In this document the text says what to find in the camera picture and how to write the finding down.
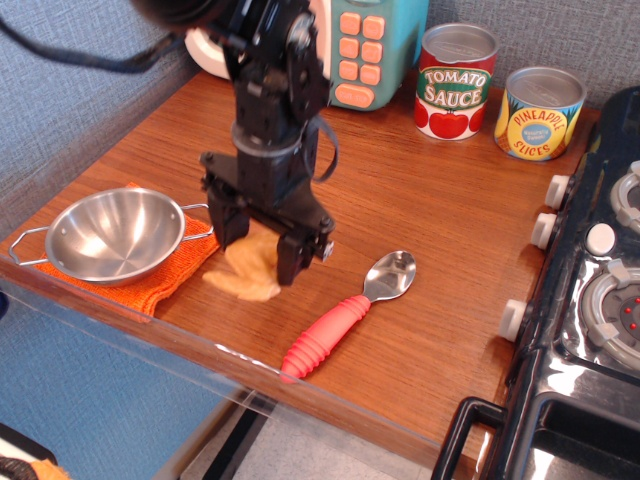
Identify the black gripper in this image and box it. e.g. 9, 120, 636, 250
200, 127, 336, 286

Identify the toy chicken wing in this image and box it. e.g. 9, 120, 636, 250
203, 230, 281, 302

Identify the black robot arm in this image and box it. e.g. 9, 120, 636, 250
134, 1, 338, 286

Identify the orange cloth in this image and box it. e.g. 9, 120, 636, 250
36, 212, 219, 316

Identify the toy microwave teal and pink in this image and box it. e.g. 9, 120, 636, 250
185, 1, 429, 121

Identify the clear acrylic edge barrier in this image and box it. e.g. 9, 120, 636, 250
1, 261, 431, 479

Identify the tomato sauce can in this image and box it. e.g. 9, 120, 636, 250
414, 23, 499, 141

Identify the white stove knob front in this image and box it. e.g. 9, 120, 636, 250
498, 299, 528, 343

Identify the white stove knob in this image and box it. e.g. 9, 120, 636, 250
545, 175, 571, 210
530, 213, 557, 250
498, 299, 528, 343

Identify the white stove knob middle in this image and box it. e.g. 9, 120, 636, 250
530, 213, 557, 250

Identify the white stove knob rear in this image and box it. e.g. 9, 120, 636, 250
545, 175, 571, 210

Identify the pineapple slices can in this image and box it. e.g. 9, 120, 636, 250
494, 66, 587, 162

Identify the orange object bottom left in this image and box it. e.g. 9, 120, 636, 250
1, 457, 71, 480

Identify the black toy stove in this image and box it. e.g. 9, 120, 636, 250
432, 87, 639, 479

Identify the red-handled metal spoon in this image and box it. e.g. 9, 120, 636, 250
280, 250, 417, 383

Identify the silver pot with handles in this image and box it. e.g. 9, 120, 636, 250
8, 187, 214, 287

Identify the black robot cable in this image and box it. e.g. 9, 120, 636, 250
0, 14, 341, 184

